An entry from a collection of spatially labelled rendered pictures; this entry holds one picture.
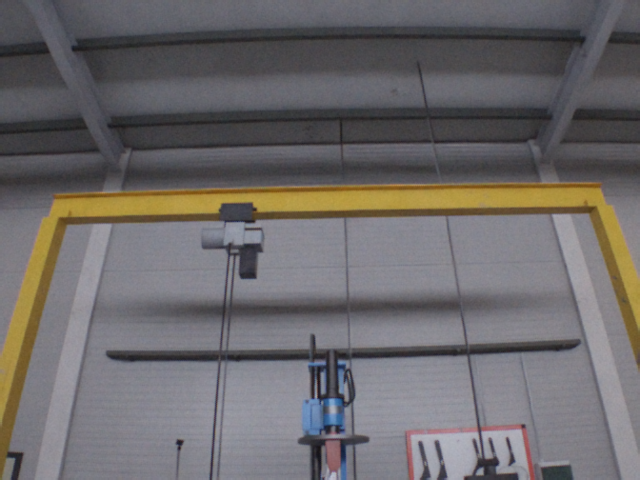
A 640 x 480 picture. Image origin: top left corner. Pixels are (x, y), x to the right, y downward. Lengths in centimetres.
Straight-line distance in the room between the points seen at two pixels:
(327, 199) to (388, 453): 318
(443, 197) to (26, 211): 658
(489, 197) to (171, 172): 519
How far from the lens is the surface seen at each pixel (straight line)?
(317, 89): 726
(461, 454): 612
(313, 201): 432
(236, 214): 422
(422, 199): 441
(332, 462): 374
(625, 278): 458
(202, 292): 672
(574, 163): 867
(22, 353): 444
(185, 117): 769
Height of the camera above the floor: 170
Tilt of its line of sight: 30 degrees up
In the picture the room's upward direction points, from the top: 1 degrees counter-clockwise
